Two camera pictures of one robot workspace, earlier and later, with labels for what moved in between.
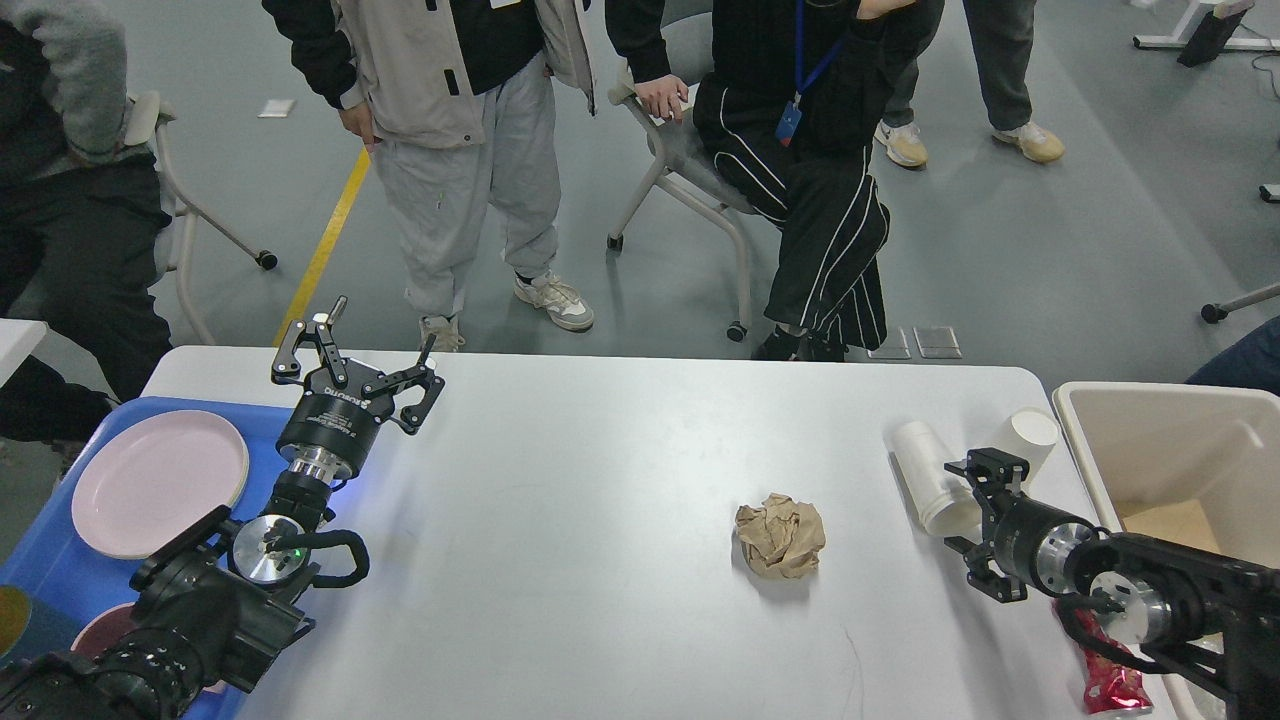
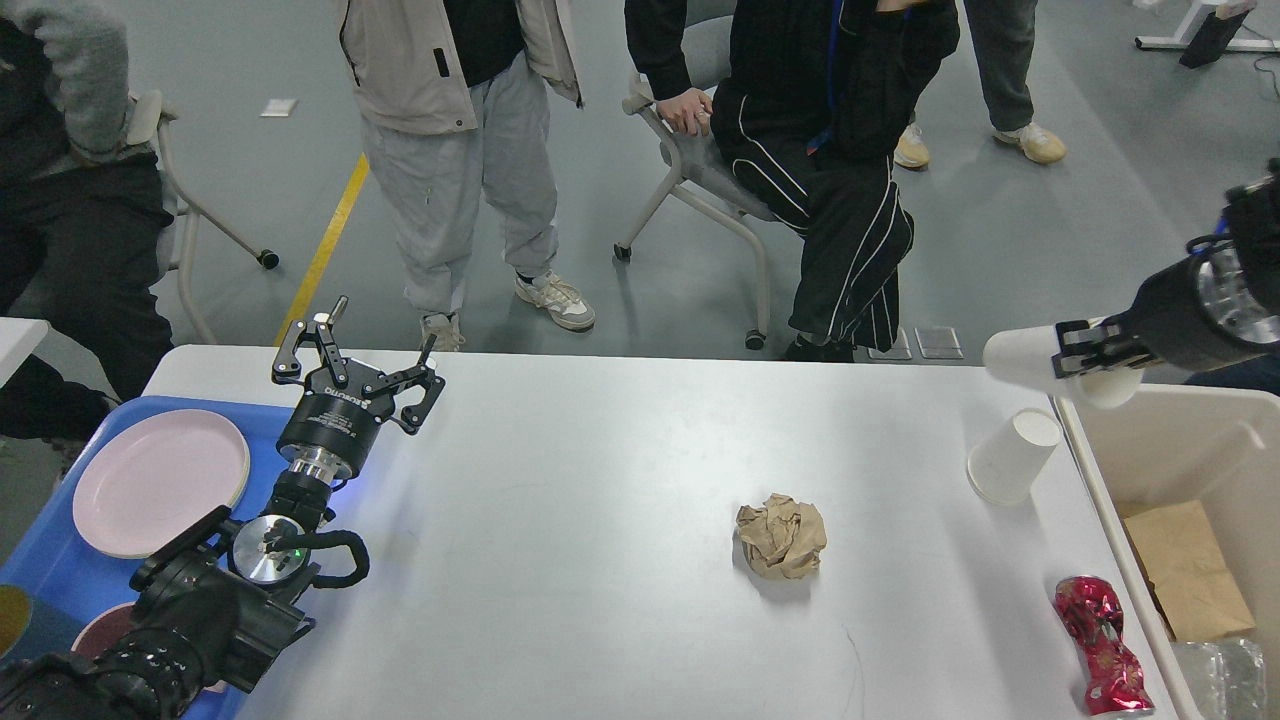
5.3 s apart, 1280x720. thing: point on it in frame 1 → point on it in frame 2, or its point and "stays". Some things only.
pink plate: (153, 476) stays
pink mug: (101, 631) stays
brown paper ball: (780, 538) stays
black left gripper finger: (286, 365) stays
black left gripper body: (336, 418) stays
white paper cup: (949, 506) → (1026, 356)
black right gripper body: (1019, 532) → (1171, 323)
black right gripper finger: (1005, 589) → (1085, 349)
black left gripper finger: (412, 417) stays
